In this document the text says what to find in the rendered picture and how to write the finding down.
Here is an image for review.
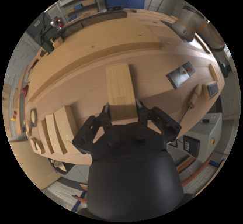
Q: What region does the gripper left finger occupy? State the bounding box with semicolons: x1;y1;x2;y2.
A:
71;102;113;154

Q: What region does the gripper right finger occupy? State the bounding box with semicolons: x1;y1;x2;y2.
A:
135;98;182;142

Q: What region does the maple drawer-side blank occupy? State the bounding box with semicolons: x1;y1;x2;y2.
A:
105;63;138;121

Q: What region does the light wood board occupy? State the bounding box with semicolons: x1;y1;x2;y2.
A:
53;105;81;155
45;113;68;156
37;119;55;154

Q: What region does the grey steel plane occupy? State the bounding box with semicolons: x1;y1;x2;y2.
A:
165;61;196;90

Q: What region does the red and chrome clamp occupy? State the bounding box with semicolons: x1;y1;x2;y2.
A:
50;16;64;30

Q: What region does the black keypad control box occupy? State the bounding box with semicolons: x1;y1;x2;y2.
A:
182;135;201;158

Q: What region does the grey machine cabinet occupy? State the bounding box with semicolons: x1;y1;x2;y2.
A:
183;112;223;159

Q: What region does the small wooden block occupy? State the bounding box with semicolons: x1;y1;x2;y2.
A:
31;137;46;155

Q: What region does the grey sharpening stone in wooden box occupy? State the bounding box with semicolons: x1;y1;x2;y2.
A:
202;81;220;101

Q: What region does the tan plywood sheet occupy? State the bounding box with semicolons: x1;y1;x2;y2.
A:
8;139;63;191

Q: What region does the small light wood block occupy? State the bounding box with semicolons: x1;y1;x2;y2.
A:
209;63;221;82

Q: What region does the red funnel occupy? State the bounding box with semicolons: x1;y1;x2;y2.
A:
22;84;30;98

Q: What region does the green bench vise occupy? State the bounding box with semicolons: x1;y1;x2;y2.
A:
218;61;231;78

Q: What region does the green machine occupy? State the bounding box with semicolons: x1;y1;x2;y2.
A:
26;12;66;53

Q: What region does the dark long strip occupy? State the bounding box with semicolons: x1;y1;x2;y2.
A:
60;11;128;39

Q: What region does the red hand truck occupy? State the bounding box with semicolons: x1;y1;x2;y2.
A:
147;0;164;12

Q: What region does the grey shelf unit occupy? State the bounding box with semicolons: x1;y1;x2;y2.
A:
57;0;99;23

